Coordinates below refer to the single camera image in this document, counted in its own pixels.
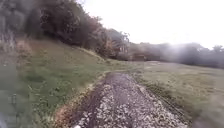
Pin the grey gravel path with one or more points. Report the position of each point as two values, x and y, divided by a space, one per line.
123 100

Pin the grass slope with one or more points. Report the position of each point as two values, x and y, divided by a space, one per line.
56 73

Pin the distant row of trees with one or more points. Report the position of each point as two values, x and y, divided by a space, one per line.
186 53

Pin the flat grass field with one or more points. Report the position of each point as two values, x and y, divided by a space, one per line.
186 80

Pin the wood of trees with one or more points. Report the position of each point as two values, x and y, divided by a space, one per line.
66 23

